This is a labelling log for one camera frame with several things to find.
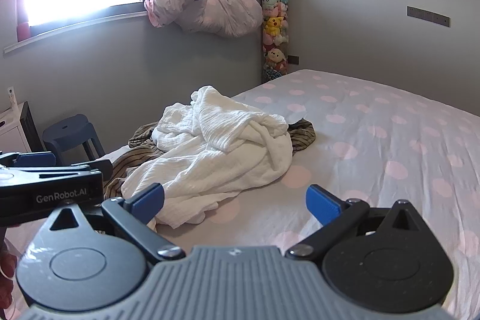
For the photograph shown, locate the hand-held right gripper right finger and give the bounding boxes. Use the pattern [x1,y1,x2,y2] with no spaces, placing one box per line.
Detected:
[285,184,424,262]

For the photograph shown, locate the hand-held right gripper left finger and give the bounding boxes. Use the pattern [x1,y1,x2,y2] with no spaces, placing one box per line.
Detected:
[47,183,186,262]

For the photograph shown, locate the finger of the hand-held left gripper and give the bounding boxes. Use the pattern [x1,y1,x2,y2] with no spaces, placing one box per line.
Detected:
[0,151,57,168]
[71,160,113,182]

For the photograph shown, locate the white crinkled pants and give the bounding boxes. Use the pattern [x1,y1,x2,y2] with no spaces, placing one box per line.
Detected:
[122,85,293,229]

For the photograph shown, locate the person's left hand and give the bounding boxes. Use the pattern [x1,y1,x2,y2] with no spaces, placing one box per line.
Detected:
[0,241,17,309]

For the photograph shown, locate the brown striped garment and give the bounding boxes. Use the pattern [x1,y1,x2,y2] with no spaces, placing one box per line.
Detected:
[103,119,316,199]

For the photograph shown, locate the black ribbed appliance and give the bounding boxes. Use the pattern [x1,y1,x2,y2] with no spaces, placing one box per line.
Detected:
[19,102,44,153]

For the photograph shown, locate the white cabinet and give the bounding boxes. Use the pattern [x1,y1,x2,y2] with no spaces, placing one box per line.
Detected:
[0,101,32,156]

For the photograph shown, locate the dark blue stool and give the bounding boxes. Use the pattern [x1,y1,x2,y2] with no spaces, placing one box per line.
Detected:
[42,114,106,167]

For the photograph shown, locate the bed with pink-dotted sheet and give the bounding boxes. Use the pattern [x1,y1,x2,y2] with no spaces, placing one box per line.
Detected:
[0,69,480,320]

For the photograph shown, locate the clear tube of plush toys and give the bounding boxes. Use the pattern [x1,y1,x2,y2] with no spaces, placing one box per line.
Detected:
[260,0,290,84]

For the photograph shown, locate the rolled pale pink quilt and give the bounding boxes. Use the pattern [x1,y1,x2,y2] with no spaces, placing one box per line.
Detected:
[143,0,263,39]

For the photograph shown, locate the grey wall socket strip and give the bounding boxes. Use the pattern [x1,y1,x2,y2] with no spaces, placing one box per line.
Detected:
[407,6,451,27]

